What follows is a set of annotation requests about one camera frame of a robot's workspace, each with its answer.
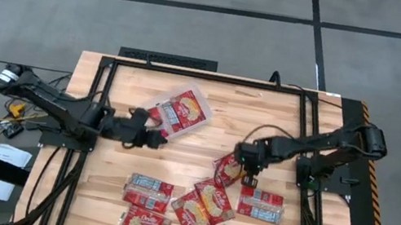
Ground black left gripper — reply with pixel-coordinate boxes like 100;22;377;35
108;103;174;153

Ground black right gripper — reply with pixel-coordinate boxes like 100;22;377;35
228;133;274;190

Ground clear plastic bin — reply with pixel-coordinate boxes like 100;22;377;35
137;73;220;148

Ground black floor vent grille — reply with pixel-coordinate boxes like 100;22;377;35
118;44;219;74

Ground yellow clamp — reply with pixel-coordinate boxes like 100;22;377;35
7;99;28;119

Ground black power adapter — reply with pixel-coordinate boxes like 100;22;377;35
1;121;25;141

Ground brown gripper cable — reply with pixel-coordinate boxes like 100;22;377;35
242;119;302;153

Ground black aluminium table frame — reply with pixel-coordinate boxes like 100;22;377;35
11;42;391;225

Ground black cable loop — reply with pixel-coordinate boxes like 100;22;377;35
268;70;284;88

